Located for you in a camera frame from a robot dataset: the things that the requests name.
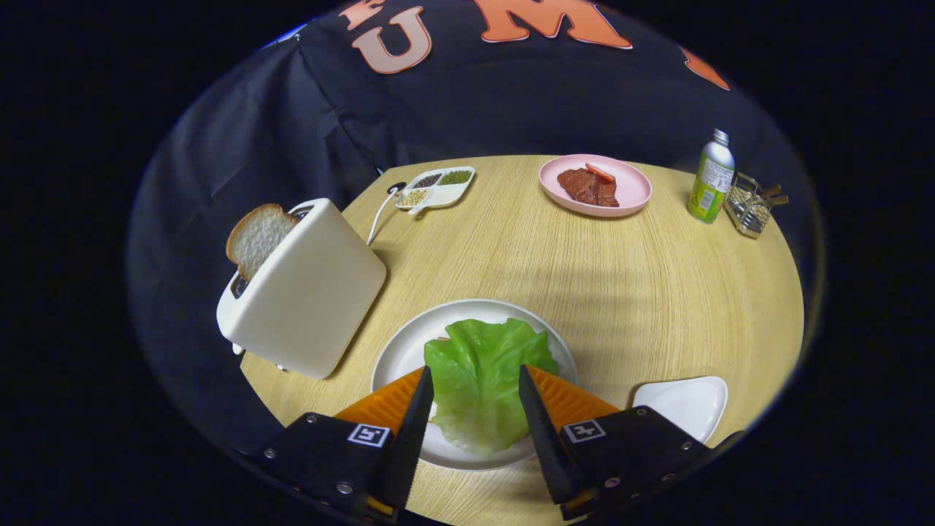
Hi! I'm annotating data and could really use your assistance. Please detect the green lettuce leaf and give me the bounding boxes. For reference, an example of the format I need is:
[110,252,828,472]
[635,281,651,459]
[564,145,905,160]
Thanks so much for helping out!
[424,318,560,455]

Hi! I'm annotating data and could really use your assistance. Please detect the toasted bread slice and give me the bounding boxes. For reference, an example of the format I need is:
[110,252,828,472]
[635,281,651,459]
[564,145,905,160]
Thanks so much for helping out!
[226,203,300,283]

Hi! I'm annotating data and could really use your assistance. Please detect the pink plate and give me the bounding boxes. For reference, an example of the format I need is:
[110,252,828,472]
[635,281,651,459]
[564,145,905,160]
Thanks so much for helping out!
[538,153,653,218]

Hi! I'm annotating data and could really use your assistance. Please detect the brown meat slice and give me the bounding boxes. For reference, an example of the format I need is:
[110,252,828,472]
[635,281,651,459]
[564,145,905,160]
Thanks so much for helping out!
[557,167,620,208]

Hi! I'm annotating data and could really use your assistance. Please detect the white toaster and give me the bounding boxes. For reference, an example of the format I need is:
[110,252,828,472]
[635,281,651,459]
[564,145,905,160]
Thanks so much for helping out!
[216,198,388,381]

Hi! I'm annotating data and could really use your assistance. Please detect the white triangular dish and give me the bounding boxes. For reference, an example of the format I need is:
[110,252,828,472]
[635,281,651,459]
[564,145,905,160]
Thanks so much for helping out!
[632,376,729,445]

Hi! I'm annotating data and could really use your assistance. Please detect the silver bottle with green label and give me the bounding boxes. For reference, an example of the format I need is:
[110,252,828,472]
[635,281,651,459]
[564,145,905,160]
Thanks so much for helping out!
[686,129,736,224]

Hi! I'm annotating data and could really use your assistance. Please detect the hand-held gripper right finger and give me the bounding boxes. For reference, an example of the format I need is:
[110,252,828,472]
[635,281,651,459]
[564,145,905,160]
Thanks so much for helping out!
[518,364,746,521]

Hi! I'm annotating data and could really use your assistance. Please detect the metal wire rack holder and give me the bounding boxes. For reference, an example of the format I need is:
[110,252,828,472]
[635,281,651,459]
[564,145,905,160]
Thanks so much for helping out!
[725,172,790,240]

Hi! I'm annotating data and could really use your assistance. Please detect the white power cable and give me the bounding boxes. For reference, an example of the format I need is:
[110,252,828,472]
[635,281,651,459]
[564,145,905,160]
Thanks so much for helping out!
[365,183,407,247]

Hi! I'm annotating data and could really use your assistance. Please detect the black backdrop cloth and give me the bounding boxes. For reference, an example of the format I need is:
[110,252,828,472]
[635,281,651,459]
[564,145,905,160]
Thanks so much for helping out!
[126,0,823,468]

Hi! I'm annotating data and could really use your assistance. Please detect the white divided bean dish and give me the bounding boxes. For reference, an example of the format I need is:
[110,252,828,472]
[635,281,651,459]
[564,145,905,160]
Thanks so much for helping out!
[395,166,476,216]

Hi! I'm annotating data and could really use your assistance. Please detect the white round plate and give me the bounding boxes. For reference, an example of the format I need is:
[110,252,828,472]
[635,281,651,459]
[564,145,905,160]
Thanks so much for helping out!
[370,298,580,471]

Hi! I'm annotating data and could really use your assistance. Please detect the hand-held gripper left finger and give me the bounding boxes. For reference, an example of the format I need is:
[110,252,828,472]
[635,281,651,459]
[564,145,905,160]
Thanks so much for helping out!
[248,365,435,524]

